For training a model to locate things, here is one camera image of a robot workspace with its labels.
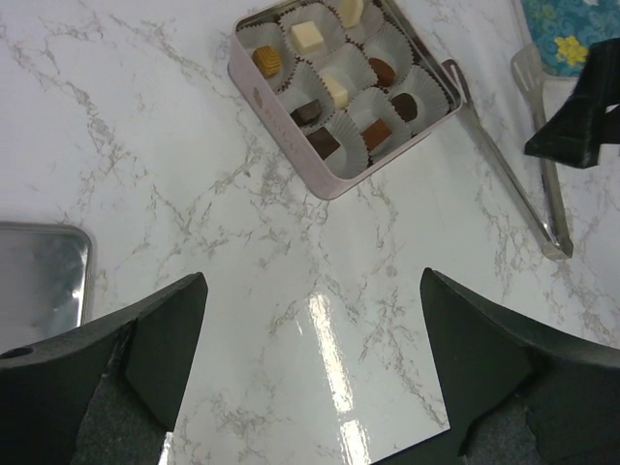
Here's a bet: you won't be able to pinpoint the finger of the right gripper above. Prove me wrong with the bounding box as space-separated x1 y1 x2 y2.
524 38 619 169

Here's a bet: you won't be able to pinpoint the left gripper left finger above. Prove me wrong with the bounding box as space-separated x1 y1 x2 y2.
1 272 208 464

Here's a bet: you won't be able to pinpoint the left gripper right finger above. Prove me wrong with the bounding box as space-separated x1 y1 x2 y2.
418 268 619 464

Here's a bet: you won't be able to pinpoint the metal tongs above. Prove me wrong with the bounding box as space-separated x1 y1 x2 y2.
442 43 574 262

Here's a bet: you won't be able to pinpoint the tin lid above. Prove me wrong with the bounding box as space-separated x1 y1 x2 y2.
1 222 94 351

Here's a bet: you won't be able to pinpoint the brown rectangular chocolate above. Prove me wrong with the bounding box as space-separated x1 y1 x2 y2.
361 119 392 151

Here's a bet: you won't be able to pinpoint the white chocolate piece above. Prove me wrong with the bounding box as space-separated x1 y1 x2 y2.
322 74 349 109

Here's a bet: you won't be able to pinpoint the dark square chocolate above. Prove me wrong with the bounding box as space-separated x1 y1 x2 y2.
306 127 340 160

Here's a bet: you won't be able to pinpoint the caramel round chocolate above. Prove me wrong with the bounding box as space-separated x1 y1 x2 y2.
252 45 282 78

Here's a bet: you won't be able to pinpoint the pink chocolate tin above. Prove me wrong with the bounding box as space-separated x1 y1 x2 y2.
229 1 462 200

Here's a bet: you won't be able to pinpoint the blue floral tray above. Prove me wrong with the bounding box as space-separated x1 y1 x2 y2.
521 0 619 78

